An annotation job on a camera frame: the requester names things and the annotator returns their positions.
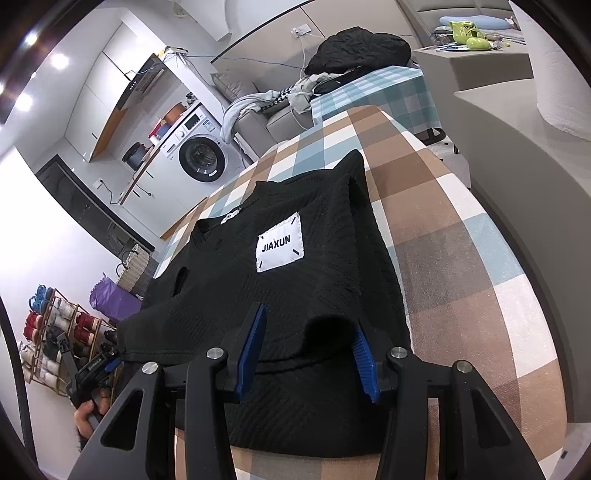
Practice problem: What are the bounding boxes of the metal shoe rack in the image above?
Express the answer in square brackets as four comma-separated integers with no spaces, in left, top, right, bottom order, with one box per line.
[18,286,121,398]

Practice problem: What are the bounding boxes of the houndstooth cushion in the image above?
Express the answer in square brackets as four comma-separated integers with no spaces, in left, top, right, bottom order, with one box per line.
[261,85,305,114]

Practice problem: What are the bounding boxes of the range hood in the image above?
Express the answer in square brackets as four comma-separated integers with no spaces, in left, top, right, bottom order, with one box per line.
[115,53,164,112]

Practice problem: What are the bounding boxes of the light blue blanket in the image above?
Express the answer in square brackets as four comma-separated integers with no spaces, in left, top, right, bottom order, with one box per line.
[221,91,287,141]

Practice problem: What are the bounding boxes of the rows of shoes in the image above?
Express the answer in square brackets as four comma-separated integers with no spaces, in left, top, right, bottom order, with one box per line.
[18,285,118,391]

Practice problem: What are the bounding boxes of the beige stepped partition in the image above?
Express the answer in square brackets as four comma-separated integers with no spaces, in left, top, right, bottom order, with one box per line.
[411,46,591,287]

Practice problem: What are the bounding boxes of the grey white garment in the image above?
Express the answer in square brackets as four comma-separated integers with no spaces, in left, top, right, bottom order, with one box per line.
[288,74,331,114]

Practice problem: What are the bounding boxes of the person's left hand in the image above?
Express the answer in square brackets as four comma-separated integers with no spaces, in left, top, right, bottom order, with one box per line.
[74,388,112,437]

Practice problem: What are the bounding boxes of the grey cushion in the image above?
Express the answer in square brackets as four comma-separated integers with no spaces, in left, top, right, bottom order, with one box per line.
[211,71,259,104]

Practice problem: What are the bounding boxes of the green toy figure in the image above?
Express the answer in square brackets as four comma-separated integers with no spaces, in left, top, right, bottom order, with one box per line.
[450,18,492,51]

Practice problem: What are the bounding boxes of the blue pillow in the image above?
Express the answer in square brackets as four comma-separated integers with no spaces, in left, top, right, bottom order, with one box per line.
[438,14,513,29]

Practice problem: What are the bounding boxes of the black pot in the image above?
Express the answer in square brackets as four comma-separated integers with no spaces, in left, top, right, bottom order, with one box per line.
[122,142,148,171]

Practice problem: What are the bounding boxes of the brown blue checked tablecloth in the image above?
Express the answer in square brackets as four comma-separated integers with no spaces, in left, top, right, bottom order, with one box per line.
[152,105,568,480]

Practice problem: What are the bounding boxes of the black knit sweater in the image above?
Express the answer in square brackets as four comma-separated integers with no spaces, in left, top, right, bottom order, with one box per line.
[115,148,414,462]

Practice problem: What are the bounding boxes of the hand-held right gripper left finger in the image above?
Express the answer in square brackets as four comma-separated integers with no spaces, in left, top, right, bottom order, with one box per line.
[67,302,269,480]

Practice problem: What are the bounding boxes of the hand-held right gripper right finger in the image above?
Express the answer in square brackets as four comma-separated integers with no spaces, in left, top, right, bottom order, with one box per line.
[353,322,548,480]

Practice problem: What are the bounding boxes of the beige bed headboard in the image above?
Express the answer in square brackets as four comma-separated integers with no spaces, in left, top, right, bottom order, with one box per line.
[399,0,511,21]

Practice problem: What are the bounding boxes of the white kitchen counter unit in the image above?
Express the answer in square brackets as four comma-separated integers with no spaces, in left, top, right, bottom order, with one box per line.
[117,134,208,206]

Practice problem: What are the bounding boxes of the black cable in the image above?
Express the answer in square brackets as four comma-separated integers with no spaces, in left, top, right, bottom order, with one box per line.
[0,298,37,460]

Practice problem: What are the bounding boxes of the black jacket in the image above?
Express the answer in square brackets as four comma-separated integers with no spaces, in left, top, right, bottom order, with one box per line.
[305,27,413,77]

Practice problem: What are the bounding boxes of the dark door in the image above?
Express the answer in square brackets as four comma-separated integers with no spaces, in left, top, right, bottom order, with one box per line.
[36,154,155,259]

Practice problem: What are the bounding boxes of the white upper cabinets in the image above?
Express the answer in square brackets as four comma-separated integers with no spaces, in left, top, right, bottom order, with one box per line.
[62,21,162,162]

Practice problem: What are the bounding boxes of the teal checked tablecloth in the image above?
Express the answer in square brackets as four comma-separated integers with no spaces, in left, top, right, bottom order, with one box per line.
[310,65,444,134]

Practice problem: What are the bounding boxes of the beige sofa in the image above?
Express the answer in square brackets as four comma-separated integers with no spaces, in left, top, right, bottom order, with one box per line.
[210,46,416,162]

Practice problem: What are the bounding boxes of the white washing machine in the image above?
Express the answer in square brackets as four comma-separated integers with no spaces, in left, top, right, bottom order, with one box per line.
[159,102,247,185]

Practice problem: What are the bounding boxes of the purple bag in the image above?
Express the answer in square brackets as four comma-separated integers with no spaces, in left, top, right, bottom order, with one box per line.
[90,274,144,321]

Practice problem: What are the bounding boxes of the black pouch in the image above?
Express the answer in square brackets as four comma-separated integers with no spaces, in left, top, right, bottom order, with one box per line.
[314,69,370,95]

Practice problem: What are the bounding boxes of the woven basket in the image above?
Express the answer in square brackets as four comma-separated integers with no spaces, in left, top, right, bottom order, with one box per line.
[115,244,153,291]

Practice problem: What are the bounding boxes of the white paper towel roll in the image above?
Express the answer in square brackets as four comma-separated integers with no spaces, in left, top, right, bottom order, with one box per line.
[508,0,591,139]

